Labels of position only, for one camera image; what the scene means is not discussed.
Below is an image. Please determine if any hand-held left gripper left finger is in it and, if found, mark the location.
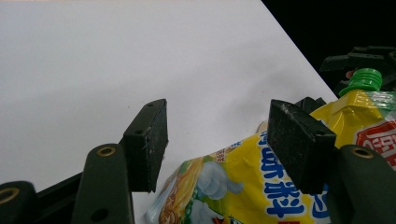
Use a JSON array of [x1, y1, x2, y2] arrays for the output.
[[70, 98, 169, 224]]

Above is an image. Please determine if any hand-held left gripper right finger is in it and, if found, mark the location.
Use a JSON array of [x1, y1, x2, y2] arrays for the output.
[[266, 99, 396, 224]]

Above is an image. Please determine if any yellow seasoning pouch green cap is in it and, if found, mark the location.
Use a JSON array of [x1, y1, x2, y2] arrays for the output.
[[145, 67, 396, 224]]

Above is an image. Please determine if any white paper sheet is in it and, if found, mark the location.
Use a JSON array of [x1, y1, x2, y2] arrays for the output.
[[0, 0, 339, 224]]

